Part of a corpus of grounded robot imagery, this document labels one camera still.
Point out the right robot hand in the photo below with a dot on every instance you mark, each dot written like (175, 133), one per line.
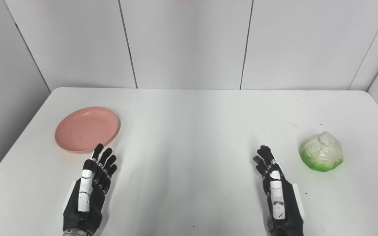
(281, 203)

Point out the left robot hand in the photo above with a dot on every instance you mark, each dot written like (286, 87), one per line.
(87, 203)

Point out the green white cabbage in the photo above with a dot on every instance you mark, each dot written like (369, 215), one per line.
(321, 151)

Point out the pink plate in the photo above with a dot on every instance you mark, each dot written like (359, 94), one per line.
(86, 129)

